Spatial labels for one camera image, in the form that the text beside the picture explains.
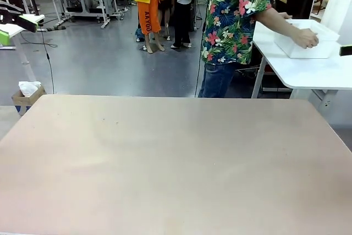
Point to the person in black clothes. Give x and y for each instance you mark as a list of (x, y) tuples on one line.
[(184, 12)]

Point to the person's right hand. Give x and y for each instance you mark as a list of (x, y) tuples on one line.
[(306, 39)]

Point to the person's right forearm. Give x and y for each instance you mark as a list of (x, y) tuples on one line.
[(277, 26)]

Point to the person's left hand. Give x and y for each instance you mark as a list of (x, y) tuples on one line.
[(286, 15)]

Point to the person in floral shirt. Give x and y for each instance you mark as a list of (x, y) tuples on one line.
[(233, 26)]

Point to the white crumpled paper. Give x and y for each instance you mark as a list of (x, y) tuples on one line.
[(28, 87)]

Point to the brown cardboard box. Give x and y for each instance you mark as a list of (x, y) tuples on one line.
[(24, 104)]

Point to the white rounded desk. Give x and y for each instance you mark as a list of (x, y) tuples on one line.
[(12, 28)]

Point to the white plastic basket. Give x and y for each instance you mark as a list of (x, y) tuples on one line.
[(308, 53)]

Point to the person in yellow hoodie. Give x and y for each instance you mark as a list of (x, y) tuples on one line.
[(147, 12)]

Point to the white side table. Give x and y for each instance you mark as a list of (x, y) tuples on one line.
[(302, 72)]

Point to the black floor power strip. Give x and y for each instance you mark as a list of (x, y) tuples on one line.
[(56, 27)]

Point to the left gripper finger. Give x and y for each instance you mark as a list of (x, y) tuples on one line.
[(3, 38), (27, 24)]

